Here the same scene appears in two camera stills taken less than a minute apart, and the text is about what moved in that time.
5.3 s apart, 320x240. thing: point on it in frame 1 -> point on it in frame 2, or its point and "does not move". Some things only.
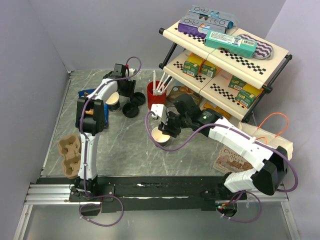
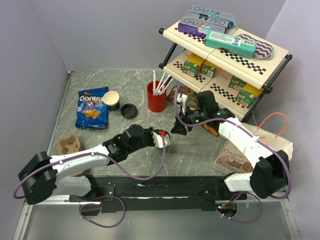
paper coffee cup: [113, 101] does not move
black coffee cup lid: [130, 110] does not move
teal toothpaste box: [231, 43] does not move
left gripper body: [128, 88] -> [148, 136]
